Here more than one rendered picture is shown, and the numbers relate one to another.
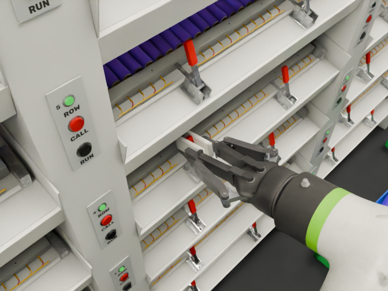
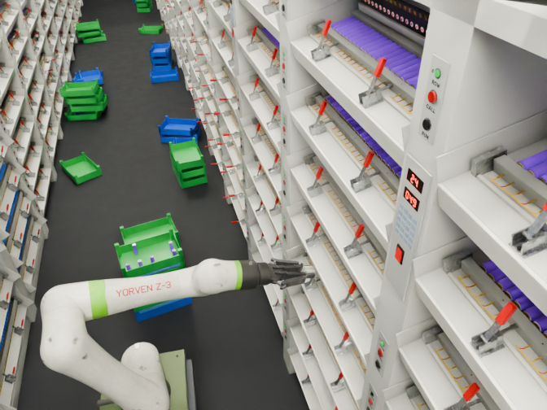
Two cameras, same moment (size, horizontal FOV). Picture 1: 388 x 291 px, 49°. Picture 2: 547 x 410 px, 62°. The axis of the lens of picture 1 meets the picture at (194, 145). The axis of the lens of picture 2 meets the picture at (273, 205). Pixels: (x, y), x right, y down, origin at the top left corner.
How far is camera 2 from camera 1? 145 cm
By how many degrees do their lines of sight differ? 77
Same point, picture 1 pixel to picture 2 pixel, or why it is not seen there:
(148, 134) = (299, 225)
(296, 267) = not seen: outside the picture
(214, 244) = (315, 371)
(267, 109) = (338, 336)
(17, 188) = not seen: hidden behind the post
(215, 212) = (312, 337)
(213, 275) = (312, 399)
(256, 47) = (332, 275)
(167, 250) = (301, 307)
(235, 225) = (322, 390)
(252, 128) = (327, 322)
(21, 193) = not seen: hidden behind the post
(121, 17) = (295, 173)
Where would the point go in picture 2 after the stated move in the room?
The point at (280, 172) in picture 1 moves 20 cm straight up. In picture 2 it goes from (264, 266) to (261, 217)
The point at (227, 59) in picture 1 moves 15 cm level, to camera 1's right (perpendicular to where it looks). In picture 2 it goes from (328, 259) to (308, 293)
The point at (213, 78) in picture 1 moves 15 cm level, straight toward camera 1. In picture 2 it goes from (318, 251) to (277, 236)
